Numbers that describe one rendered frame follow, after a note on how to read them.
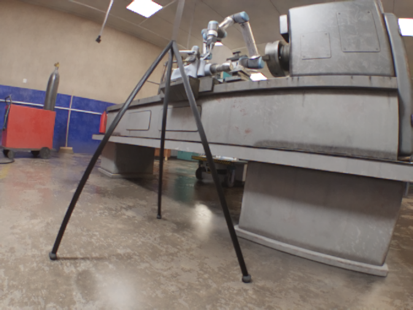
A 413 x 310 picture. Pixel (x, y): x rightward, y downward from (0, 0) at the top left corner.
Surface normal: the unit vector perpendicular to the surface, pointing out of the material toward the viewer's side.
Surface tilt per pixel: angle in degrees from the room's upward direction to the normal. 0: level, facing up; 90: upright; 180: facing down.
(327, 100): 90
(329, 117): 90
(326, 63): 90
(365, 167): 90
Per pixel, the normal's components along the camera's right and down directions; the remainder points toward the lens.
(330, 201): -0.65, -0.05
